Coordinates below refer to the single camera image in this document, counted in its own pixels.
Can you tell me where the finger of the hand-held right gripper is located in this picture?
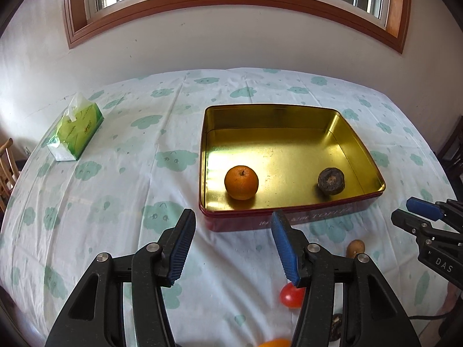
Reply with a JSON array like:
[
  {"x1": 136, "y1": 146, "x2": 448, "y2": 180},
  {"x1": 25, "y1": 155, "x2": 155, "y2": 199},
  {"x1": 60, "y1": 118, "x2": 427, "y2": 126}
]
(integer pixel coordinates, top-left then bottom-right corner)
[
  {"x1": 406, "y1": 197, "x2": 463, "y2": 232},
  {"x1": 391, "y1": 208, "x2": 463, "y2": 252}
]

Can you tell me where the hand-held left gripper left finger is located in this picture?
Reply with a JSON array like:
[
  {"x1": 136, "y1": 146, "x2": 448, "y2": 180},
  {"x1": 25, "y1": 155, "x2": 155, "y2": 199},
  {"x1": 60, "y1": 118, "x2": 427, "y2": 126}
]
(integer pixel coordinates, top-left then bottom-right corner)
[{"x1": 45, "y1": 208, "x2": 198, "y2": 347}]

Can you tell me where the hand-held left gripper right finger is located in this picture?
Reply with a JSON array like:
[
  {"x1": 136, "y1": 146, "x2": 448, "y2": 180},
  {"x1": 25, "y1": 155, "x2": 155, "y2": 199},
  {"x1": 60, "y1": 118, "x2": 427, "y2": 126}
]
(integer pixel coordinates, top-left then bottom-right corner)
[{"x1": 271, "y1": 210, "x2": 422, "y2": 347}]

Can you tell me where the small brown round fruit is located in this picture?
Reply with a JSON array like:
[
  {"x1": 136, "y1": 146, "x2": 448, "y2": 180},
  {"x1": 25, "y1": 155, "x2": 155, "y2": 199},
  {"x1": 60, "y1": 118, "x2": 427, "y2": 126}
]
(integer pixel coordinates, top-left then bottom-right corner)
[{"x1": 346, "y1": 239, "x2": 366, "y2": 259}]

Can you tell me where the red tin box gold inside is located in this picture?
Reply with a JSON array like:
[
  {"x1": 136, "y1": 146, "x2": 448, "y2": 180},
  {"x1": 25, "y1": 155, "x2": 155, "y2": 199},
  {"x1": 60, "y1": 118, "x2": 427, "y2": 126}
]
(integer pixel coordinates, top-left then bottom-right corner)
[{"x1": 198, "y1": 104, "x2": 386, "y2": 232}]

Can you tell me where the red tomato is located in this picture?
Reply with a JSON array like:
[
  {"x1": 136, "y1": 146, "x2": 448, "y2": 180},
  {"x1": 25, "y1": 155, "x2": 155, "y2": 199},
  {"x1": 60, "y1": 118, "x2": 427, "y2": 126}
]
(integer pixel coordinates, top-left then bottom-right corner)
[{"x1": 280, "y1": 283, "x2": 306, "y2": 309}]

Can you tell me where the dark furniture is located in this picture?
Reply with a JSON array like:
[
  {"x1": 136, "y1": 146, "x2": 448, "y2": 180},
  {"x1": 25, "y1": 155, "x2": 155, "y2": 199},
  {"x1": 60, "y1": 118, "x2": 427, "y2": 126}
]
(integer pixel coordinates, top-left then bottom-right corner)
[{"x1": 436, "y1": 116, "x2": 463, "y2": 181}]

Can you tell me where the orange with stem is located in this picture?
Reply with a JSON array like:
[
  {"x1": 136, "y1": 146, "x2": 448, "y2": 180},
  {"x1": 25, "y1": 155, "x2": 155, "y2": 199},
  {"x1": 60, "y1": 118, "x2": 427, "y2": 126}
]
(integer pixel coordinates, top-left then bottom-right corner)
[{"x1": 225, "y1": 165, "x2": 260, "y2": 200}]

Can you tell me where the dark wrinkled passion fruit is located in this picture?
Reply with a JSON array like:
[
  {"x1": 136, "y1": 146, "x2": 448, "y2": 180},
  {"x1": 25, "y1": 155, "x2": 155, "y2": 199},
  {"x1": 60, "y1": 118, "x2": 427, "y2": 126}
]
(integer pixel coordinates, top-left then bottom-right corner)
[
  {"x1": 330, "y1": 314, "x2": 344, "y2": 341},
  {"x1": 317, "y1": 167, "x2": 344, "y2": 196}
]

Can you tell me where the white tablecloth green cloud print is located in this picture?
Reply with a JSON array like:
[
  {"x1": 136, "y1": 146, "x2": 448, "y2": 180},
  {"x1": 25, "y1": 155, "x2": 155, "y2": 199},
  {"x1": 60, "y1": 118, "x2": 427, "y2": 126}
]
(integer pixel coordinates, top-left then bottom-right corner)
[{"x1": 0, "y1": 67, "x2": 460, "y2": 347}]

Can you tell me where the green tissue pack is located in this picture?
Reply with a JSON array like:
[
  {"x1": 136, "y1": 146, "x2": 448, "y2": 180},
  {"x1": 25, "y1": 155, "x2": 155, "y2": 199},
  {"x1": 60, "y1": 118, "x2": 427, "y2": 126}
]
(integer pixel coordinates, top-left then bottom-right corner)
[{"x1": 46, "y1": 93, "x2": 104, "y2": 162}]

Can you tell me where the wooden chair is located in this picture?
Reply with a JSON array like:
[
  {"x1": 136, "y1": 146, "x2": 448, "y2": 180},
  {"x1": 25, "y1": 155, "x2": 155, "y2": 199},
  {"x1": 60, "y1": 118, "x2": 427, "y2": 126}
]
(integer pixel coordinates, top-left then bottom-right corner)
[{"x1": 0, "y1": 138, "x2": 20, "y2": 214}]

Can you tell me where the brown wooden window frame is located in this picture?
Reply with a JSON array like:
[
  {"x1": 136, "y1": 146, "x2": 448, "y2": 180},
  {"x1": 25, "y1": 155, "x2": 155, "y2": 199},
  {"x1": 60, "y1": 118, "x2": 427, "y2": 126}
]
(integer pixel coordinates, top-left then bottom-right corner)
[{"x1": 61, "y1": 0, "x2": 413, "y2": 54}]

